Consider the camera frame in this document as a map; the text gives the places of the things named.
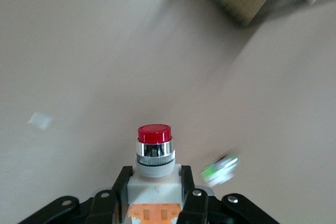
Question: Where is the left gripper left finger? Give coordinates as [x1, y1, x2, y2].
[18, 165, 133, 224]

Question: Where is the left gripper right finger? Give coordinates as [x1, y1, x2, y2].
[180, 165, 280, 224]

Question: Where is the red push button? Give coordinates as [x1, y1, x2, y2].
[127, 123, 184, 224]

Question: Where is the green push button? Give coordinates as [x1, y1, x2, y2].
[200, 151, 242, 187]

